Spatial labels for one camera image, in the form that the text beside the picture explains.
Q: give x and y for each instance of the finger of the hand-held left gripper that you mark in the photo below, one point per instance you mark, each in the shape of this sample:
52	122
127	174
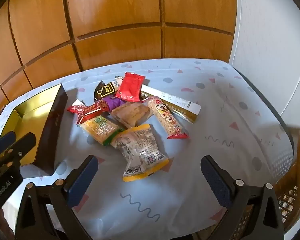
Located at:
24	142
5	139

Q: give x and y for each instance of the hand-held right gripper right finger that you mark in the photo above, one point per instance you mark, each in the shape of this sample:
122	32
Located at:
215	180

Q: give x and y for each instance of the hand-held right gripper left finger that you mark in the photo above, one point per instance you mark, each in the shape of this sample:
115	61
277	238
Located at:
82	180

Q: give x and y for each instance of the black box with gold lining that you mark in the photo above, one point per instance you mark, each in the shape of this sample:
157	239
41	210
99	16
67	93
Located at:
49	130

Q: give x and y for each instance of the green yellow cracker packet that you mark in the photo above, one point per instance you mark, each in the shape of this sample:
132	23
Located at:
99	128

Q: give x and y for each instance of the yellow clear snack packet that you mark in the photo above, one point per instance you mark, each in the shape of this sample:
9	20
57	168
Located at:
140	150

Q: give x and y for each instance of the long red snack bar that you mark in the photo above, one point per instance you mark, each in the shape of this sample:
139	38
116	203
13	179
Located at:
89	110

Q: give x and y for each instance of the long gold white packet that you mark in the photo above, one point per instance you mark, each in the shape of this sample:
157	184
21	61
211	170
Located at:
185	107

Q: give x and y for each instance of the long rice cracker packet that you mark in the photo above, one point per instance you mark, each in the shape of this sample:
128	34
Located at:
167	117

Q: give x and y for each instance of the clear pastry packet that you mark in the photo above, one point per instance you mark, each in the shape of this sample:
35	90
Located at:
132	113

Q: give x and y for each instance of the purple snack packet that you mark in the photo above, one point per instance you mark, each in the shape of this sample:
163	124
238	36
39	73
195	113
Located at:
116	103

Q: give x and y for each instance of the dark brown snack packet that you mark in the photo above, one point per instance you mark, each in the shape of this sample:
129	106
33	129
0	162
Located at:
106	90

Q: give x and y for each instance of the square red snack packet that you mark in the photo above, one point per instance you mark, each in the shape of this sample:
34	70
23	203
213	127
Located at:
129	87

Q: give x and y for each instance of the patterned white tablecloth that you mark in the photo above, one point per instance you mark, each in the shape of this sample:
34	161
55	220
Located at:
215	120

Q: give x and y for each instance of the wicker chair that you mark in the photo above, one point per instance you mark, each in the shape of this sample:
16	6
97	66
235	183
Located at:
297	180

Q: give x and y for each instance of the dark rimmed table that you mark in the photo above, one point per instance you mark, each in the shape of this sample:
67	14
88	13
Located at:
265	100

